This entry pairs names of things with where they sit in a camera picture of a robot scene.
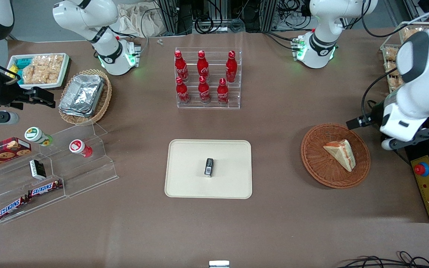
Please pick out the clear acrylic step shelf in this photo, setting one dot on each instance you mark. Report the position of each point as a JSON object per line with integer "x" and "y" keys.
{"x": 84, "y": 175}

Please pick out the small black white box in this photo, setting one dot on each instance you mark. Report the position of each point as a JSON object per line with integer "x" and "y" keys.
{"x": 37, "y": 169}

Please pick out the red cola bottle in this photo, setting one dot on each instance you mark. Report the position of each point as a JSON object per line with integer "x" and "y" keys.
{"x": 231, "y": 69}
{"x": 182, "y": 93}
{"x": 204, "y": 92}
{"x": 222, "y": 93}
{"x": 203, "y": 67}
{"x": 180, "y": 67}

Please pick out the teal snack packet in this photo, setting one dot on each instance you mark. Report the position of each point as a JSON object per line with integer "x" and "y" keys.
{"x": 21, "y": 62}

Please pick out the round brown wicker basket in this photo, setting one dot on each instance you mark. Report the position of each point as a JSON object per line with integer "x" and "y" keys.
{"x": 318, "y": 163}

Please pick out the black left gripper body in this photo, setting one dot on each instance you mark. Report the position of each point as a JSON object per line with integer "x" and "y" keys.
{"x": 375, "y": 115}

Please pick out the beige cloth bag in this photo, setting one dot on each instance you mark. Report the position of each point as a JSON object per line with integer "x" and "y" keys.
{"x": 132, "y": 20}

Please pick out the Snickers chocolate bar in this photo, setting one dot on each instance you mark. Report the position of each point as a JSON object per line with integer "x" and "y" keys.
{"x": 11, "y": 207}
{"x": 45, "y": 188}

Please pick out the clear acrylic bottle rack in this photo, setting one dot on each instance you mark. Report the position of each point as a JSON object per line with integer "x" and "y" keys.
{"x": 210, "y": 106}

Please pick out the red cookie box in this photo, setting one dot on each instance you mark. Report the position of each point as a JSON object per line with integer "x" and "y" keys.
{"x": 2, "y": 152}

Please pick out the oval light wicker basket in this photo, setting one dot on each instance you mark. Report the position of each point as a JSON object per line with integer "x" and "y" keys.
{"x": 102, "y": 106}

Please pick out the stacked aluminium foil containers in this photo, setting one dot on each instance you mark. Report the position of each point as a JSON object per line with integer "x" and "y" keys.
{"x": 82, "y": 95}

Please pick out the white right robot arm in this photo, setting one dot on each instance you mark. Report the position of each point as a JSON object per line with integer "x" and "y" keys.
{"x": 88, "y": 18}

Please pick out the green-lidded white cup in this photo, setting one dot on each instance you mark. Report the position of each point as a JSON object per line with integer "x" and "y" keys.
{"x": 35, "y": 134}

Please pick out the bagged fried snack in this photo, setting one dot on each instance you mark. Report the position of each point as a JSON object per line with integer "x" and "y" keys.
{"x": 410, "y": 34}
{"x": 391, "y": 54}
{"x": 394, "y": 83}
{"x": 390, "y": 67}

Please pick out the triangular sandwich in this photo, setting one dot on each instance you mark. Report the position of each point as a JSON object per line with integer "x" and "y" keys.
{"x": 343, "y": 154}

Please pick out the yellow snack packet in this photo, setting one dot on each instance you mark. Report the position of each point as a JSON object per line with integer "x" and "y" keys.
{"x": 12, "y": 71}

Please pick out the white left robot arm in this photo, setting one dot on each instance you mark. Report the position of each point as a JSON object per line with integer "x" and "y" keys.
{"x": 423, "y": 85}

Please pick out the cream plastic tray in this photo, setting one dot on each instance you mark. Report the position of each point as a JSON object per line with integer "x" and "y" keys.
{"x": 188, "y": 178}

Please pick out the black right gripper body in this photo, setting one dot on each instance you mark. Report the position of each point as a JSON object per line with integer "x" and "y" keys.
{"x": 6, "y": 95}

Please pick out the white rectangular snack tray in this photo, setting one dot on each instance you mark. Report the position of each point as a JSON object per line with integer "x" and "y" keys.
{"x": 64, "y": 72}

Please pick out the red emergency stop button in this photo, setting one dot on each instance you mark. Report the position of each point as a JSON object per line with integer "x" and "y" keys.
{"x": 422, "y": 169}

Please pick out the red-lidded white cup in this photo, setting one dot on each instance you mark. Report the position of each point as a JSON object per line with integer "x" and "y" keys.
{"x": 78, "y": 147}

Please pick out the small white device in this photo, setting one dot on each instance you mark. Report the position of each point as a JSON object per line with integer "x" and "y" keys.
{"x": 219, "y": 264}

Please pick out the bagged rice crackers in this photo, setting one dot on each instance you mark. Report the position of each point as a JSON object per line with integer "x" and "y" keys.
{"x": 43, "y": 69}

